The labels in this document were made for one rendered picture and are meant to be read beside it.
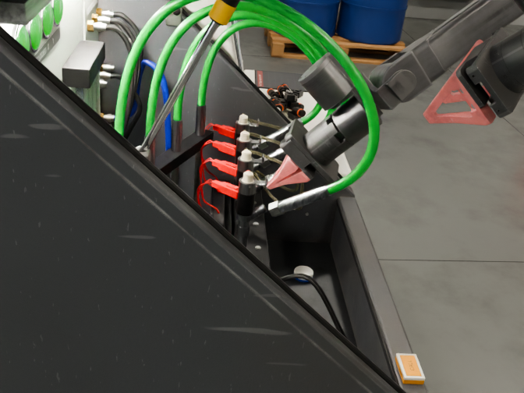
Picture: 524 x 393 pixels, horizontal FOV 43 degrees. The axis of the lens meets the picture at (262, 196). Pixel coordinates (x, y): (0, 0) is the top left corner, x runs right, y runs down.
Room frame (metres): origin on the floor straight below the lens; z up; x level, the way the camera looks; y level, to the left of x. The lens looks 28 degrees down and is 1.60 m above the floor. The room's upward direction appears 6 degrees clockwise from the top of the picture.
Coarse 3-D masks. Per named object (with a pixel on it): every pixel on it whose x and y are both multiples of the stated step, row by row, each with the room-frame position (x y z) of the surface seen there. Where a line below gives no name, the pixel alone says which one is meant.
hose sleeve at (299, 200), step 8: (304, 192) 0.82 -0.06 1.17; (312, 192) 0.81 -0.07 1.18; (320, 192) 0.81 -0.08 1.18; (328, 192) 0.80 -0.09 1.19; (280, 200) 0.83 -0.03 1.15; (288, 200) 0.82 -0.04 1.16; (296, 200) 0.82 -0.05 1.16; (304, 200) 0.81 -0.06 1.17; (312, 200) 0.81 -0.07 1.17; (280, 208) 0.82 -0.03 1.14; (288, 208) 0.82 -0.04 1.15; (296, 208) 0.82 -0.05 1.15
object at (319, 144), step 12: (324, 120) 0.91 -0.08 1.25; (300, 132) 0.92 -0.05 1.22; (312, 132) 0.91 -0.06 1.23; (324, 132) 0.89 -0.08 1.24; (336, 132) 0.89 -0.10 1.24; (300, 144) 0.89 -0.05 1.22; (312, 144) 0.89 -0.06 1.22; (324, 144) 0.89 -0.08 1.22; (336, 144) 0.88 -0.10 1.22; (348, 144) 0.89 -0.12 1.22; (312, 156) 0.89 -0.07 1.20; (324, 156) 0.89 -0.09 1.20; (336, 156) 0.90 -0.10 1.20; (324, 168) 0.89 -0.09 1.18; (336, 168) 0.92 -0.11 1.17; (336, 180) 0.89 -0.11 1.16
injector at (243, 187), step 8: (240, 184) 0.92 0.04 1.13; (248, 184) 0.91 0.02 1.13; (240, 192) 0.91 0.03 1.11; (248, 192) 0.91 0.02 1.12; (240, 200) 0.91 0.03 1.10; (248, 200) 0.91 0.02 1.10; (240, 208) 0.91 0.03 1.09; (248, 208) 0.91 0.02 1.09; (256, 208) 0.93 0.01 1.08; (264, 208) 0.92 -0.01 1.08; (240, 216) 0.91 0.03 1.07; (248, 216) 0.92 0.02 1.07; (256, 216) 0.92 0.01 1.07; (240, 224) 0.92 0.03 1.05; (248, 224) 0.92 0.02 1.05; (240, 232) 0.92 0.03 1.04; (248, 232) 0.92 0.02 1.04; (240, 240) 0.92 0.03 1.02
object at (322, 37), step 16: (176, 0) 0.87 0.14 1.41; (192, 0) 0.87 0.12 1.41; (256, 0) 0.84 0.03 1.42; (272, 0) 0.84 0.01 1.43; (160, 16) 0.88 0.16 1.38; (288, 16) 0.83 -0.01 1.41; (304, 16) 0.83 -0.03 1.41; (144, 32) 0.88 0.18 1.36; (320, 32) 0.82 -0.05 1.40; (336, 48) 0.81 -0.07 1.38; (128, 64) 0.89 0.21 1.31; (352, 64) 0.81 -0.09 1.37; (128, 80) 0.89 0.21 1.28; (352, 80) 0.80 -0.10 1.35; (368, 96) 0.80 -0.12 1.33; (368, 112) 0.80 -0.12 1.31; (368, 144) 0.80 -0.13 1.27; (368, 160) 0.79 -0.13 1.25; (352, 176) 0.80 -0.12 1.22; (336, 192) 0.81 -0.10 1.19
